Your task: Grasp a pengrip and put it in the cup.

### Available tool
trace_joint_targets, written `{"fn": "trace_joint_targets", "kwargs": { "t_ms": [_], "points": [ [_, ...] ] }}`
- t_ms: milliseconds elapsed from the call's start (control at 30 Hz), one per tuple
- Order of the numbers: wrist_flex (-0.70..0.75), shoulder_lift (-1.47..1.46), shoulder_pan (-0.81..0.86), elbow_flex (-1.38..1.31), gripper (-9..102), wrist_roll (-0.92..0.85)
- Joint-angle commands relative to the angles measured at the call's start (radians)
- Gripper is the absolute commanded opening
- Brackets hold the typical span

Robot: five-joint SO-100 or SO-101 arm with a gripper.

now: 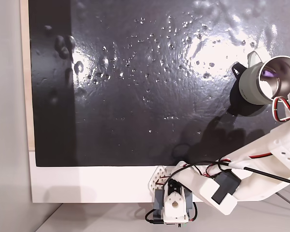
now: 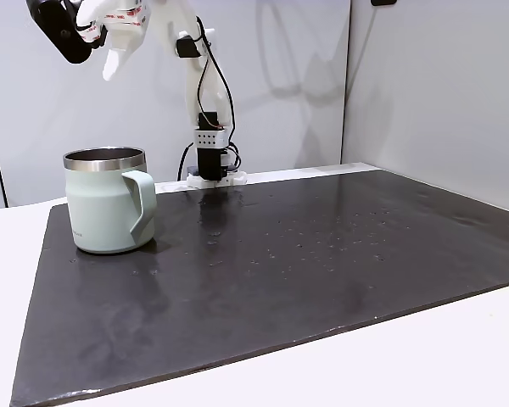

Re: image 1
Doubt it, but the grey steel cup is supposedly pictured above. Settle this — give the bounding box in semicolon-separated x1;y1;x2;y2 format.
232;46;290;106

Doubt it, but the black glossy mat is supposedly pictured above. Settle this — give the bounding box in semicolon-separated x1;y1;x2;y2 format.
28;0;290;168

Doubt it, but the white board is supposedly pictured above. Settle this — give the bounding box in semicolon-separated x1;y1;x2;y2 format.
28;150;290;204

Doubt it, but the purple pen grip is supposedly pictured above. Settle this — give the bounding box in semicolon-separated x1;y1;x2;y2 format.
261;68;280;78

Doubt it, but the dark grey base clamp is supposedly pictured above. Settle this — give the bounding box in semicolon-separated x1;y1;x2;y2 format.
153;187;194;215

